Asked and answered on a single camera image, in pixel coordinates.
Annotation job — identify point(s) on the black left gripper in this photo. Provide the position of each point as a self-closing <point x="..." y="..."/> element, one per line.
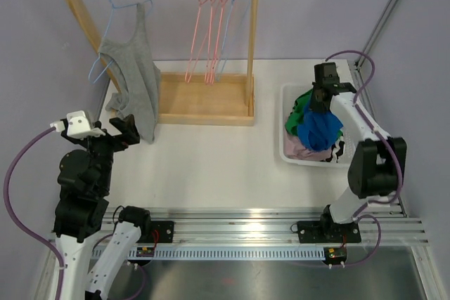
<point x="129" y="134"/>

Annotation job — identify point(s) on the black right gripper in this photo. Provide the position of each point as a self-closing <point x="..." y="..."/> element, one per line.
<point x="313" y="106"/>

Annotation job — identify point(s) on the blue tank top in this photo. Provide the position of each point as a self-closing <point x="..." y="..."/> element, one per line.
<point x="318" y="131"/>

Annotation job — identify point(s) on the green tank top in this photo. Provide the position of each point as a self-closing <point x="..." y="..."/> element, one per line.
<point x="296" y="115"/>

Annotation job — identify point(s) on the grey tank top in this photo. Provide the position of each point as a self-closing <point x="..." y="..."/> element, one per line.
<point x="131" y="64"/>

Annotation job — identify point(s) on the black white striped tank top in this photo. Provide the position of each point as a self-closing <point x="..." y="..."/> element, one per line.
<point x="336" y="152"/>

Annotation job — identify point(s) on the mauve pink tank top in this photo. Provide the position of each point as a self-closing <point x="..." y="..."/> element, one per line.
<point x="294" y="149"/>

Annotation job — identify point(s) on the light blue wire hanger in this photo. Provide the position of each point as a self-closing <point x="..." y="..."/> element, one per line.
<point x="227" y="43"/>

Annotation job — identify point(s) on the pink wire hanger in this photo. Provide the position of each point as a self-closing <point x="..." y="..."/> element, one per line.
<point x="220" y="18"/>

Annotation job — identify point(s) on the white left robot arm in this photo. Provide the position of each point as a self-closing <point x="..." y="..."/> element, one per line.
<point x="84" y="181"/>

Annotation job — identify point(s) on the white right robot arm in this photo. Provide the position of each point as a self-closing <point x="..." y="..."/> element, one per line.
<point x="377" y="167"/>

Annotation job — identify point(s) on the white perforated plastic basket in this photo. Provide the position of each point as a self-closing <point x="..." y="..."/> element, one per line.
<point x="288" y="93"/>

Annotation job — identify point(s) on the wooden clothes rack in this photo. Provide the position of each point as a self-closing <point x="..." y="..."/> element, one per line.
<point x="228" y="103"/>

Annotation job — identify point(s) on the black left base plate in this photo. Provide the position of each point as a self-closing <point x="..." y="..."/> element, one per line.
<point x="157" y="231"/>

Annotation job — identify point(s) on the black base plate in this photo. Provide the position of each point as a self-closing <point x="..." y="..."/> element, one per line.
<point x="316" y="232"/>
<point x="157" y="231"/>

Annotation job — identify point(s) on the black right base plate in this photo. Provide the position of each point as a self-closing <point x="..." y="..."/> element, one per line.
<point x="316" y="232"/>

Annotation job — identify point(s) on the aluminium mounting rail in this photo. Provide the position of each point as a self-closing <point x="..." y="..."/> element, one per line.
<point x="275" y="227"/>

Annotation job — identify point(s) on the white slotted cable duct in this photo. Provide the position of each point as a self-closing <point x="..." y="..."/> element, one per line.
<point x="168" y="253"/>

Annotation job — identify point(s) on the aluminium corner frame post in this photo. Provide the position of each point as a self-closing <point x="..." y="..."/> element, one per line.
<point x="382" y="21"/>

